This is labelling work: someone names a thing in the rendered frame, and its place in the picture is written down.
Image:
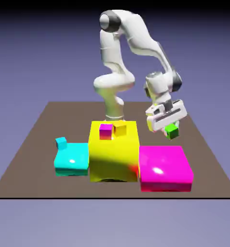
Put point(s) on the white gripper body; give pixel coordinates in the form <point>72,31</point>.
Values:
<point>170,115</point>

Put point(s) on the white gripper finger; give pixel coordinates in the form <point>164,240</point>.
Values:
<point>176,123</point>

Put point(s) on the small green cube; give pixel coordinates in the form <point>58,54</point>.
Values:
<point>172,131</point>

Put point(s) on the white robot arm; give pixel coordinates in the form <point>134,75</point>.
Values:
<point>114,57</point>

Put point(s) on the small yellow cube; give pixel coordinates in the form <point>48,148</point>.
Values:
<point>120,128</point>

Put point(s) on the small magenta cube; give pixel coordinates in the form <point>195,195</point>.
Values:
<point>105,132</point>

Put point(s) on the small cyan cube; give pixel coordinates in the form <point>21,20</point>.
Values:
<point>61,143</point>

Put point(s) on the large magenta box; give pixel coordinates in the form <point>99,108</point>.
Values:
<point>165,167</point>

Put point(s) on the large yellow box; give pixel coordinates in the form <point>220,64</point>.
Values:
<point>113,154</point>

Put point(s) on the large cyan box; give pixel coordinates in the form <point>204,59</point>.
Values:
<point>72,158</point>

